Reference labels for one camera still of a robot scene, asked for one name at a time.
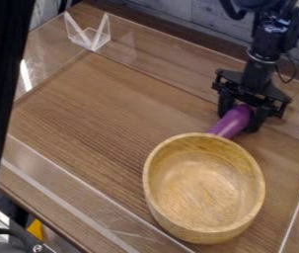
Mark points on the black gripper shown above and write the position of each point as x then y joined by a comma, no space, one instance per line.
232,90

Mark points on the purple toy eggplant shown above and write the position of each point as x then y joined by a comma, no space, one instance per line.
234,122

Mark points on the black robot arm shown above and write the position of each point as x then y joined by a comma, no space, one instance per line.
274,37

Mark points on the brown wooden bowl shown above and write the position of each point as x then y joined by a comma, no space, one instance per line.
203,186

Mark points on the yellow tag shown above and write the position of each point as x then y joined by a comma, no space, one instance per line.
35,229

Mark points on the clear acrylic corner bracket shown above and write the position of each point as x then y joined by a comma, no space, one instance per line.
90,38

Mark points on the clear acrylic front wall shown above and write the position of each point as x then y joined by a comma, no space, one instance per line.
90,219

